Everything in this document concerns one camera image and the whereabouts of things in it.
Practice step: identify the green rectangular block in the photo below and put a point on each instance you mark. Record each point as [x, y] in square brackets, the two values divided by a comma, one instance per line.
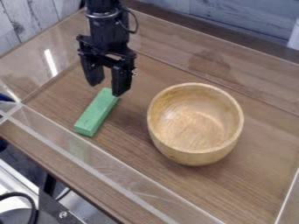
[97, 112]

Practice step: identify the clear acrylic tray wall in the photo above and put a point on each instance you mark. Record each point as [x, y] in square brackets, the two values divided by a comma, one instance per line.
[115, 168]

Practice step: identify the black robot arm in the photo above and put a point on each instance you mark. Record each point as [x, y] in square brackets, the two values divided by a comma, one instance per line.
[109, 25]

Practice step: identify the brown wooden bowl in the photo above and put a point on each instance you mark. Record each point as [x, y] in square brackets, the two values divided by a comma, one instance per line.
[195, 122]

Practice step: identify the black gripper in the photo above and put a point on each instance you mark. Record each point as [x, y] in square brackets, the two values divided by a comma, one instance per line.
[114, 56]

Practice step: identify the black table leg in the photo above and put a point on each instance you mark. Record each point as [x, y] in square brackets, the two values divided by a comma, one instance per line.
[50, 184]

